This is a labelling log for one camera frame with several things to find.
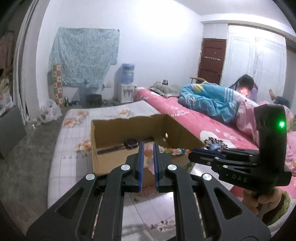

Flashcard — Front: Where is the black wristwatch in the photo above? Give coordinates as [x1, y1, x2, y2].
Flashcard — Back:
[97, 138, 154, 155]

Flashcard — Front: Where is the person's right hand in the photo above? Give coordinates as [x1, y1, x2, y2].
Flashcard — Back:
[242, 188, 281, 219]

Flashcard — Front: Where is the pink hanging garment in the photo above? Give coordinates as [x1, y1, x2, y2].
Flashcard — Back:
[0, 32, 14, 70]

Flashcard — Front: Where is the pink quilt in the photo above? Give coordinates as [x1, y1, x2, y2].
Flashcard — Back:
[236, 97, 296, 149]

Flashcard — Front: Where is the hanging blue floral cloth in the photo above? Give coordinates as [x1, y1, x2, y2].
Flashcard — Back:
[48, 27, 120, 86]

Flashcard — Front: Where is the grey patterned pillow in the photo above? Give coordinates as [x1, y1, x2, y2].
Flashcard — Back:
[148, 82, 185, 98]

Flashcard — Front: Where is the orange checked patterned cloth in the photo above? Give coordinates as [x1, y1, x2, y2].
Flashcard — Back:
[47, 64, 63, 107]

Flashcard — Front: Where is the clear water jug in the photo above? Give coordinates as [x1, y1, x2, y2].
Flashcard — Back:
[80, 79, 93, 107]

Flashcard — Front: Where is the white wardrobe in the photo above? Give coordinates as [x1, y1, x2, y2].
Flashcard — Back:
[218, 24, 287, 102]

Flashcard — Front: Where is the blue quilt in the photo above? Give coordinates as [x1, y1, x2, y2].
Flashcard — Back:
[178, 83, 247, 124]

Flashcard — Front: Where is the brown wooden door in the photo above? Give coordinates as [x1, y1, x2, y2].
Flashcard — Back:
[197, 38, 227, 79]

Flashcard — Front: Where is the black box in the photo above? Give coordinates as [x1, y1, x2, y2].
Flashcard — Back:
[87, 94, 102, 107]

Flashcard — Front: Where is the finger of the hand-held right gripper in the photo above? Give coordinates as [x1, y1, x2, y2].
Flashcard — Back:
[191, 148, 259, 156]
[188, 152, 258, 166]

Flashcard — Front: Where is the white water dispenser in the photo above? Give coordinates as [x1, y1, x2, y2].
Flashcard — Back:
[117, 83, 136, 103]

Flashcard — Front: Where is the grey cabinet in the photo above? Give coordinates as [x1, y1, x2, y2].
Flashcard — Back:
[0, 105, 27, 159]

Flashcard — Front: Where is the multicoloured bead bracelet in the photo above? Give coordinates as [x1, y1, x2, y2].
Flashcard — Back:
[144, 143, 193, 174]

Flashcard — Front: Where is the floral plastic tablecloth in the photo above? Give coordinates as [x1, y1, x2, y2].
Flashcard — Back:
[47, 100, 232, 241]

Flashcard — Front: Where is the brown cardboard box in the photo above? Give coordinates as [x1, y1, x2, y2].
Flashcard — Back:
[91, 113, 206, 176]

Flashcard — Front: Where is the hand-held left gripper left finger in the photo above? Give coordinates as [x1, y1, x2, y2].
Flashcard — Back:
[26, 142, 145, 241]

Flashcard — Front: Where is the white plastic bag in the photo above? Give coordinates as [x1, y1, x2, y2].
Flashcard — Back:
[38, 99, 62, 123]

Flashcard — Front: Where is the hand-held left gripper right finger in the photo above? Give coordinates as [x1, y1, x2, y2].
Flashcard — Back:
[153, 142, 271, 241]

